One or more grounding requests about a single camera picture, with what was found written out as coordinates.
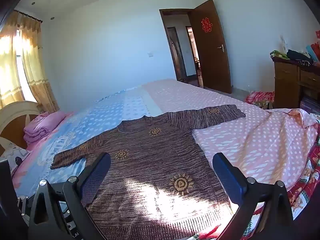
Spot patterned pillow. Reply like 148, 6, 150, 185
0, 146, 31, 173

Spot red floral cloth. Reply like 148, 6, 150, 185
245, 91, 275, 109

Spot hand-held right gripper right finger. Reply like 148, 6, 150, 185
212, 152, 294, 240

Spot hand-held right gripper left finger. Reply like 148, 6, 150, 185
26, 152, 112, 240

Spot pink dotted blanket, floral lining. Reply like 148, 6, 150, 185
195, 108, 320, 240

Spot dark curtain rod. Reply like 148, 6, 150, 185
14, 9, 44, 23

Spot window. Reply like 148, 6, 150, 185
15, 30, 32, 102

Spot hallway wooden door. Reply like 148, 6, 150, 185
167, 27, 187, 80

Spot yellow patterned curtain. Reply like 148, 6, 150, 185
0, 10, 59, 114

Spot brown wooden door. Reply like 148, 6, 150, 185
188, 0, 233, 94

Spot cream and wood headboard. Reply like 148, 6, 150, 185
0, 101, 42, 150

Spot red paper door decoration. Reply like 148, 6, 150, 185
201, 17, 213, 33

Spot colourful bags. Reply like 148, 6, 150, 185
305, 30, 320, 63

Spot folded pink quilt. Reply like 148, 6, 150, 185
24, 112, 66, 145

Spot dark storage box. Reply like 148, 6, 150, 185
299, 96, 320, 114

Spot blue and pink dotted bedsheet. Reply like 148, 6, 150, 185
10, 79, 300, 195

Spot dark clothing pile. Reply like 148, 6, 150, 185
286, 49, 314, 66

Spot brown door frame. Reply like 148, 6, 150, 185
159, 8, 204, 88

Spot green cloth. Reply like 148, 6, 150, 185
269, 50, 288, 60

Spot brown knitted sweater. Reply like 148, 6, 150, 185
50, 104, 246, 240

